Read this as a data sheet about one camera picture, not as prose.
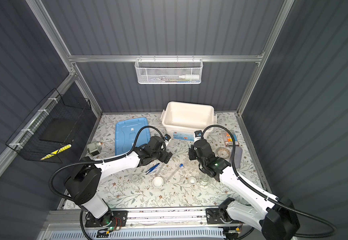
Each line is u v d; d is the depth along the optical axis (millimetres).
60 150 694
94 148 947
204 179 809
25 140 616
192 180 846
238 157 899
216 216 738
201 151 586
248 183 468
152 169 902
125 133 1084
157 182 846
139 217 754
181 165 913
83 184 469
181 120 1180
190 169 908
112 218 720
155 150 690
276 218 388
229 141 1018
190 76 867
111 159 525
